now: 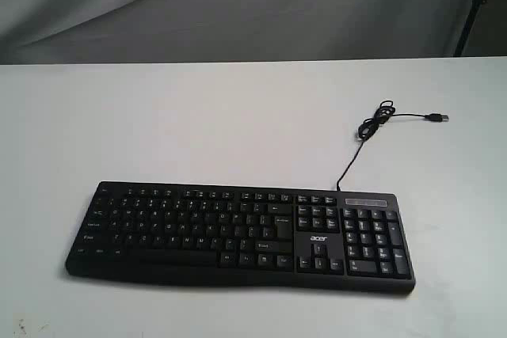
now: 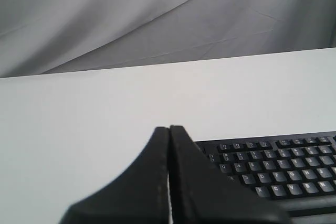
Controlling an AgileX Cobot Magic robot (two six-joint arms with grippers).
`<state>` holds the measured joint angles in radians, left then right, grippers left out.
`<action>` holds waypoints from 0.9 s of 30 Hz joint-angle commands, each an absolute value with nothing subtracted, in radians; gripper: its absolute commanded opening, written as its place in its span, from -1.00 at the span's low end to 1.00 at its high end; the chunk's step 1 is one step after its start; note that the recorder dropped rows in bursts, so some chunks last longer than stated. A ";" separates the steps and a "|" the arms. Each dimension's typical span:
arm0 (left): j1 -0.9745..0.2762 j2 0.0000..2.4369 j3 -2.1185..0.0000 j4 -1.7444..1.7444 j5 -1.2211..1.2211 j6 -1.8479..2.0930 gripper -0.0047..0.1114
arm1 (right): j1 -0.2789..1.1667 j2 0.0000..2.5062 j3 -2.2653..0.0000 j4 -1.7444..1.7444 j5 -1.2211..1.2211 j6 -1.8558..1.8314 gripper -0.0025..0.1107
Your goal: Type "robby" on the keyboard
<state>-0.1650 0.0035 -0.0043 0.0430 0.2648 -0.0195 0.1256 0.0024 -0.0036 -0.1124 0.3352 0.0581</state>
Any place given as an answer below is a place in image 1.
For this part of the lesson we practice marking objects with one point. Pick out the black acer keyboard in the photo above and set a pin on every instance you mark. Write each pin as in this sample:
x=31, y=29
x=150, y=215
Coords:
x=223, y=236

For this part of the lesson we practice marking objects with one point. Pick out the grey backdrop cloth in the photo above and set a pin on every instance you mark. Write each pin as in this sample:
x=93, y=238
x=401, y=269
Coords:
x=200, y=31

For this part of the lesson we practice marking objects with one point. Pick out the black tripod stand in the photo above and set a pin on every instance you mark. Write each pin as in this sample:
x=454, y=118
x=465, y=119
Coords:
x=468, y=26

